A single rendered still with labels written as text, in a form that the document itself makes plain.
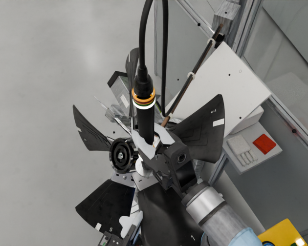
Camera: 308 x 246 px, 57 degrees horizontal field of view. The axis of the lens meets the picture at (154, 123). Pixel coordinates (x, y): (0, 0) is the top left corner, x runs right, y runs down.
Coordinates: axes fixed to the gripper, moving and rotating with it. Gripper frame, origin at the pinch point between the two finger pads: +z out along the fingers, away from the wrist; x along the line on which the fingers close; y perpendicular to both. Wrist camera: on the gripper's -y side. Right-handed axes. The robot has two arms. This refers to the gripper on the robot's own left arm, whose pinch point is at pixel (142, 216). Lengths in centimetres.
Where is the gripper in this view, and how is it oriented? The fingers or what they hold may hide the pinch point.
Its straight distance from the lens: 91.3
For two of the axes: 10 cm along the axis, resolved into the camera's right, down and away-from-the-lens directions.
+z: 4.3, -7.7, 4.7
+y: -9.0, -3.1, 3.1
